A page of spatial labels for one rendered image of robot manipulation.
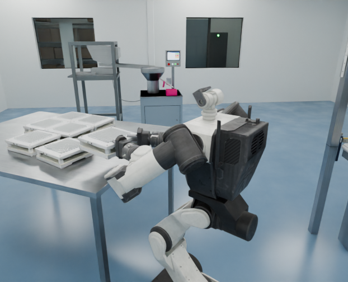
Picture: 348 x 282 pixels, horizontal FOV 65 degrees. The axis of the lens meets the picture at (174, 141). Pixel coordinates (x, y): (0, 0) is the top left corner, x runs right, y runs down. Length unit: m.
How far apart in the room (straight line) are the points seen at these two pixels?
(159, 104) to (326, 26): 5.11
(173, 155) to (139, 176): 0.14
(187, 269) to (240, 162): 0.78
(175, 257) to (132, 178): 0.70
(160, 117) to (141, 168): 3.15
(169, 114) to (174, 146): 3.17
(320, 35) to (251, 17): 1.80
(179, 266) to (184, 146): 0.82
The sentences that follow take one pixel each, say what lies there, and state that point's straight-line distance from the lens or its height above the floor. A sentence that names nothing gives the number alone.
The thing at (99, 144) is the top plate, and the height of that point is 1.04.
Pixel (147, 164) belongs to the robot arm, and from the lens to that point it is 0.92.
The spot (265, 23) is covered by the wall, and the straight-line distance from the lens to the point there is 7.22.
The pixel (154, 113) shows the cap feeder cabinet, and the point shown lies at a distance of 4.04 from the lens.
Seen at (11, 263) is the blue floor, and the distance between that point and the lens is 2.50.
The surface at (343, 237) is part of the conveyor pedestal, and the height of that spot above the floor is 0.06.
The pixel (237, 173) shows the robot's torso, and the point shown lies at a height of 1.10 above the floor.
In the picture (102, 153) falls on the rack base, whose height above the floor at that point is 1.00.
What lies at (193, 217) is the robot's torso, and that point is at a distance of 1.23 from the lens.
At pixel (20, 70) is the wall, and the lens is 7.24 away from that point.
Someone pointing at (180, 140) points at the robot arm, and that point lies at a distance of 0.89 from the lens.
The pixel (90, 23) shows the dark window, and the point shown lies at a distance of 6.84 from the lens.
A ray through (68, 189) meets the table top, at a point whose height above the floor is 0.84.
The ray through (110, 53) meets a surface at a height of 1.31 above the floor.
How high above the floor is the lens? 1.55
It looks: 21 degrees down
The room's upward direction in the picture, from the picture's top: straight up
